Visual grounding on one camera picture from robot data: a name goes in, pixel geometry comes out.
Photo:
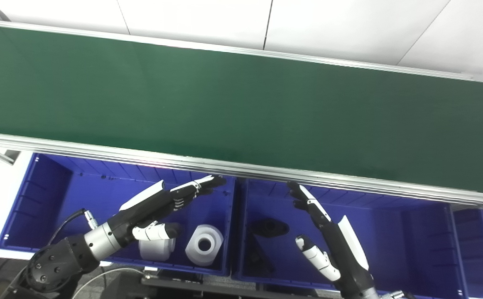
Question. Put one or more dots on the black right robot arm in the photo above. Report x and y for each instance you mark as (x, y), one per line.
(366, 294)

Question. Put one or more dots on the blue bin with white parts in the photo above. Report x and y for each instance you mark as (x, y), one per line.
(79, 195)

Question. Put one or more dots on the thin aluminium conveyor side rail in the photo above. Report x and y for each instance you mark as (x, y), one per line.
(224, 49)

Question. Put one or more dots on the black angular part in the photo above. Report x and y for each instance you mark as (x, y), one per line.
(260, 257)

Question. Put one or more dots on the empty blue bin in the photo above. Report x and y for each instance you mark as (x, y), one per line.
(482, 249)

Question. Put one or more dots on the blue bin with black parts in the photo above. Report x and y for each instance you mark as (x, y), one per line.
(391, 236)

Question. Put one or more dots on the white cylindrical part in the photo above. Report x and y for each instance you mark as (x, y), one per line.
(193, 255)
(156, 250)

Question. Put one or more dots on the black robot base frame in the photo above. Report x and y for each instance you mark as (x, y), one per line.
(224, 288)

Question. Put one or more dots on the green conveyor belt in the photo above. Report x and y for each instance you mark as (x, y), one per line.
(241, 104)

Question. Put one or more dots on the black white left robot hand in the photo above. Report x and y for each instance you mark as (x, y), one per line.
(145, 214)

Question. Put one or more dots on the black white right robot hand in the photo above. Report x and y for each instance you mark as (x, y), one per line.
(345, 253)

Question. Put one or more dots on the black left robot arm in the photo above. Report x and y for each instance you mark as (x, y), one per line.
(58, 261)

